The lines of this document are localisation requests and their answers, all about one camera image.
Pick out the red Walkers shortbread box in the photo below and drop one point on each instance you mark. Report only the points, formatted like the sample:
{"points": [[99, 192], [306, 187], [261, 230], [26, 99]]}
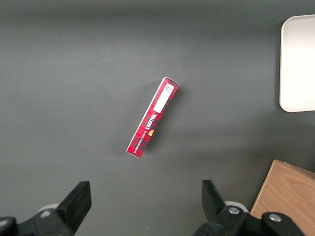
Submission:
{"points": [[153, 118]]}

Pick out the brown wooden board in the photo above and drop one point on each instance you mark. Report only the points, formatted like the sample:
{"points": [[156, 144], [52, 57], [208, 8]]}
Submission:
{"points": [[288, 196]]}

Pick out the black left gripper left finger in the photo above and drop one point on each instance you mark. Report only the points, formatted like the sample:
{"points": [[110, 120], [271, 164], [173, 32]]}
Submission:
{"points": [[71, 209]]}

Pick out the white rectangular tray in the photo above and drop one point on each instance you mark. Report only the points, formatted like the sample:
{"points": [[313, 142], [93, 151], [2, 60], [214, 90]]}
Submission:
{"points": [[299, 64]]}

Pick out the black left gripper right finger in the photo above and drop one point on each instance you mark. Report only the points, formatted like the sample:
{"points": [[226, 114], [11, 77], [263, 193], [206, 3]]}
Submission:
{"points": [[216, 209]]}

